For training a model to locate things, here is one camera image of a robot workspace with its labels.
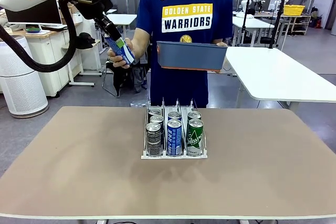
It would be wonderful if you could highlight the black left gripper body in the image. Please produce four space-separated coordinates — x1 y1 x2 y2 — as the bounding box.
78 0 113 20

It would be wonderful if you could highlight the blue-grey plastic bin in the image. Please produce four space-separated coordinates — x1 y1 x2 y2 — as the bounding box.
156 40 228 72

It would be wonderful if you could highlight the person's right forearm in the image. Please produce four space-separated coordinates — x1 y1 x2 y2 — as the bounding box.
130 28 153 59

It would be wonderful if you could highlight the person's right hand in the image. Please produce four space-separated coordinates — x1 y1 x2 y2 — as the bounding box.
107 40 138 69

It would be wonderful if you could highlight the white background desk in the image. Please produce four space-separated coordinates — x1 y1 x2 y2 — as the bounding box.
106 13 138 44

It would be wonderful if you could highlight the black hat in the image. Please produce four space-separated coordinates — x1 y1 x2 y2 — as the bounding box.
77 32 96 49

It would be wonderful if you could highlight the black jacket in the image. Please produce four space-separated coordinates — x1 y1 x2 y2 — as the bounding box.
106 61 152 96

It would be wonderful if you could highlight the grey garment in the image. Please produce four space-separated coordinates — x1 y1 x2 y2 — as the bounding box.
131 58 152 92

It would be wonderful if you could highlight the black computer monitor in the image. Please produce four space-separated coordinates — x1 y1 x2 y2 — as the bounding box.
5 0 63 25

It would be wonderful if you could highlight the white cabinet desk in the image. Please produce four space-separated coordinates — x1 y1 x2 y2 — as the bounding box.
0 22 102 98

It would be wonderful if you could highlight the small white side table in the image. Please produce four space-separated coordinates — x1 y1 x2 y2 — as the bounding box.
61 39 102 87

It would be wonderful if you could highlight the green bowl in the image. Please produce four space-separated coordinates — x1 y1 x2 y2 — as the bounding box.
25 26 43 35

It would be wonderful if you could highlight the white cylindrical air purifier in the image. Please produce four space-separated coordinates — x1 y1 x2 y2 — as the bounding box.
0 35 49 119

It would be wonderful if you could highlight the black tripod stand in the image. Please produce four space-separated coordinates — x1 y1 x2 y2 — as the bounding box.
269 0 289 49
241 0 254 49

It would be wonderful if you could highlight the long white background table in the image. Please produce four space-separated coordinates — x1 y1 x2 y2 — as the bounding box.
232 16 275 49

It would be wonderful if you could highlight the large white table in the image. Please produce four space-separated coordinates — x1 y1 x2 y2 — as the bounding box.
225 47 336 112

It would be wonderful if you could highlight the yellow plastic crate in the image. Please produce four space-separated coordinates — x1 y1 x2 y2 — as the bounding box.
283 4 306 16

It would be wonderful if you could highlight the wooden shelf rack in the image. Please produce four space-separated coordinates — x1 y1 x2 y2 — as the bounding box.
279 14 312 36

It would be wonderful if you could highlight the thick black corrugated hose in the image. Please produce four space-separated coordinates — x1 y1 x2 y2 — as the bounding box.
0 0 78 72

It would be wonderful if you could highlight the white wire can dispenser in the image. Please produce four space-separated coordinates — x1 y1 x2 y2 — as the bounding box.
141 97 208 159

